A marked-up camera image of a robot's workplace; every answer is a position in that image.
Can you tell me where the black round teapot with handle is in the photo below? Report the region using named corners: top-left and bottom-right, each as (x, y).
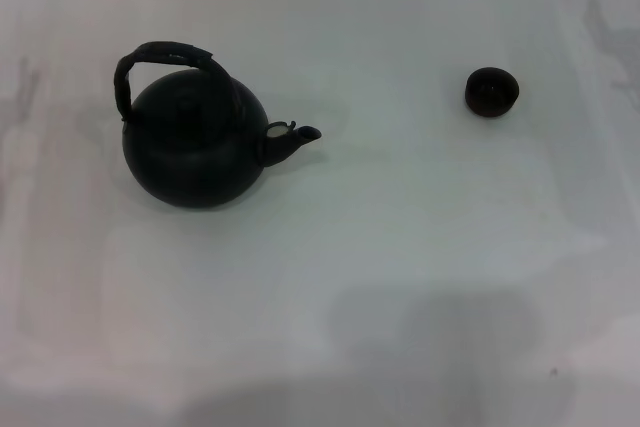
top-left (113, 40), bottom-right (323, 209)

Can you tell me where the small dark teacup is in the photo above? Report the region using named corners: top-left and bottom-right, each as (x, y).
top-left (465, 66), bottom-right (520, 118)

